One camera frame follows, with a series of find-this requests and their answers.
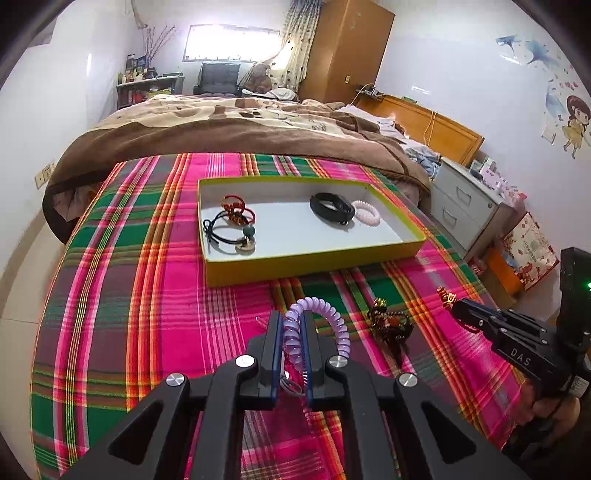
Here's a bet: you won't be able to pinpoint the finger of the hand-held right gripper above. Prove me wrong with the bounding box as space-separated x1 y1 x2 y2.
455 298 544 333
450 309 498 341

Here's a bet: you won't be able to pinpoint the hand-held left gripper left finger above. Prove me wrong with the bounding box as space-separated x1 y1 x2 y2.
60 310 283 480

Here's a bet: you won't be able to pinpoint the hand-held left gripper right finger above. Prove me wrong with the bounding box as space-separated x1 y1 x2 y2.
302 310 532 480

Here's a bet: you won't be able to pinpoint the red and gold charm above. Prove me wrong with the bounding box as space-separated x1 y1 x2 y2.
436 286 460 310

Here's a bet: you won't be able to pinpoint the purple spiral hair tie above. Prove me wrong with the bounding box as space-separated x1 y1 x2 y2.
283 298 349 384

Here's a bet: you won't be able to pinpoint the yellow cardboard box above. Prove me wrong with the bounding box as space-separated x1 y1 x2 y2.
198 176 428 288

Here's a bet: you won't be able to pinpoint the black hair tie with beads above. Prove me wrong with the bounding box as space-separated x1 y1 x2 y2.
202 210 257 254

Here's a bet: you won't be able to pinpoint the black wristband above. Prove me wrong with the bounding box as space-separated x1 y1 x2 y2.
309 192 356 225

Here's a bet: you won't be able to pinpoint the red hair tie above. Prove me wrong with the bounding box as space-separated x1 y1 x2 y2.
218 195 257 224

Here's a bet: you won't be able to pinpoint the white spiral hair tie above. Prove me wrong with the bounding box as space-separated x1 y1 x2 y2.
348 199 382 228

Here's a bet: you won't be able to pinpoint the person's right hand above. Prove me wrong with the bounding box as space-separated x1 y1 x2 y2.
503 397 586 460

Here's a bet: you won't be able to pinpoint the orange box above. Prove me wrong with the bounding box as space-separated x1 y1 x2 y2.
485 247 522 296

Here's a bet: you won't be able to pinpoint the red and white paper bag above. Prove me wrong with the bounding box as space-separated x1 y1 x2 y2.
501 212 559 291

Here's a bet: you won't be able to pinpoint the grey drawer cabinet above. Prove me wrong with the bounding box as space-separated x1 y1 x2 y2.
429 157 515 261

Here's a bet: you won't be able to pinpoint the pink patterned box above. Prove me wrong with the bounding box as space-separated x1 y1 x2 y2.
480 159 527 204

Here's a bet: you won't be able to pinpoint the plaid cloth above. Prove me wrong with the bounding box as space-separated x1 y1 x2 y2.
30 152 532 480

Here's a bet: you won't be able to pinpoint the wooden headboard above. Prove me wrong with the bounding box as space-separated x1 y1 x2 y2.
358 95 485 164

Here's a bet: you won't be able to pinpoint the light bedding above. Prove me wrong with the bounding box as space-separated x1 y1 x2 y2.
344 104 444 171

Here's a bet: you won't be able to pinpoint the brown blanket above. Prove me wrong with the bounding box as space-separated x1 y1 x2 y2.
42 95 432 245

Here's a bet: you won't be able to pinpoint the brown teddy bear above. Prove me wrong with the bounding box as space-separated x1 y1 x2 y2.
249 62 273 93

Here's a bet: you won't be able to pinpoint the dark armchair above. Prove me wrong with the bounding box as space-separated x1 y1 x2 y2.
194 62 242 97

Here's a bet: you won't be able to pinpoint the cluttered shelf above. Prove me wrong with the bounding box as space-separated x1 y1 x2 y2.
115 71 185 109

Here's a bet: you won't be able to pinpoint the wooden wardrobe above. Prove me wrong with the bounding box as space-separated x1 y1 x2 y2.
300 0 396 103

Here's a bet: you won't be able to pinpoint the patterned curtain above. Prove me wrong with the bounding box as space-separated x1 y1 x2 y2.
270 0 326 93

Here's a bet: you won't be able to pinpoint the window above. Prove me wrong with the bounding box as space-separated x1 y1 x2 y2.
184 24 282 63

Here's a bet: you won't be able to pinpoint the dried branches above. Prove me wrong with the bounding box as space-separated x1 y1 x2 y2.
143 25 176 70

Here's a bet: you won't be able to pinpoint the dark beaded bracelet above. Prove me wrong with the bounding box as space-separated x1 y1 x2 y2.
367 298 416 356

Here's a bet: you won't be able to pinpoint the cartoon girl wall sticker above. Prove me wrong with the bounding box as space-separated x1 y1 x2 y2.
545 95 591 160

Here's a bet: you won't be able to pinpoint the blue whale wall sticker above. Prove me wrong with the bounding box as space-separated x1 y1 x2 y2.
496 37 555 65

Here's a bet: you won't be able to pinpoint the wall socket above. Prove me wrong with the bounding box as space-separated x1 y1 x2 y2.
34 161 56 188

